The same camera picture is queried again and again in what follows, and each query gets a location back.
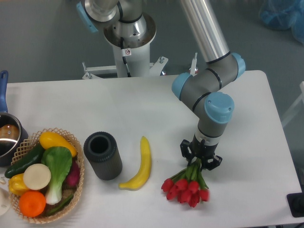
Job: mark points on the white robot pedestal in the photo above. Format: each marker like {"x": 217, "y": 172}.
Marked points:
{"x": 131, "y": 48}

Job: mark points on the white frame at right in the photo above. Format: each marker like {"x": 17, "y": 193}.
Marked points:
{"x": 294, "y": 108}

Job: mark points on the woven wicker basket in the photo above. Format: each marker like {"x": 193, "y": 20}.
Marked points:
{"x": 67, "y": 191}

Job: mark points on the blue plastic bag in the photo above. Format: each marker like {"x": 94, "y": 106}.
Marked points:
{"x": 284, "y": 15}

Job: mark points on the yellow squash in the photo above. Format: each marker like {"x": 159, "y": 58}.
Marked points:
{"x": 52, "y": 139}

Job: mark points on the white object at left edge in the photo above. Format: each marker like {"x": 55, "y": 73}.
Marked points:
{"x": 4, "y": 197}

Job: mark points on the purple sweet potato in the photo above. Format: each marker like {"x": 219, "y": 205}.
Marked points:
{"x": 73, "y": 177}

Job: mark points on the black device at edge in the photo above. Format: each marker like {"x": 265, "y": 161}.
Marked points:
{"x": 296, "y": 204}

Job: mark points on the red tulip bouquet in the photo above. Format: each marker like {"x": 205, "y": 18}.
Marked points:
{"x": 187, "y": 186}

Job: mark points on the orange fruit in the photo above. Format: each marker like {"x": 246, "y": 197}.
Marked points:
{"x": 32, "y": 203}

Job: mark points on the dark grey ribbed vase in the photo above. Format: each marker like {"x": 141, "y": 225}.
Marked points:
{"x": 101, "y": 150}

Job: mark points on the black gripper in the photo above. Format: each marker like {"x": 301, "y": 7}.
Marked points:
{"x": 190, "y": 150}

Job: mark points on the green chili pepper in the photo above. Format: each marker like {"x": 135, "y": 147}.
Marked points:
{"x": 60, "y": 206}

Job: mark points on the yellow banana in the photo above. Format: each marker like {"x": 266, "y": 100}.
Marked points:
{"x": 143, "y": 174}

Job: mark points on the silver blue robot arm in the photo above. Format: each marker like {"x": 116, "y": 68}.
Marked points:
{"x": 201, "y": 92}

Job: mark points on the dark green cucumber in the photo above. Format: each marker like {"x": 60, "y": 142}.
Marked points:
{"x": 32, "y": 157}

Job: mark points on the blue saucepan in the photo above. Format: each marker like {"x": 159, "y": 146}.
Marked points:
{"x": 12, "y": 133}

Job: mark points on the yellow bell pepper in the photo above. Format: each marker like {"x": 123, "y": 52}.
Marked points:
{"x": 17, "y": 185}

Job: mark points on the green bok choy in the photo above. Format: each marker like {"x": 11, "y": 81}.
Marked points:
{"x": 58, "y": 160}

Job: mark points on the cream round disc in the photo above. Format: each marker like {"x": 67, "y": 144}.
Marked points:
{"x": 37, "y": 176}

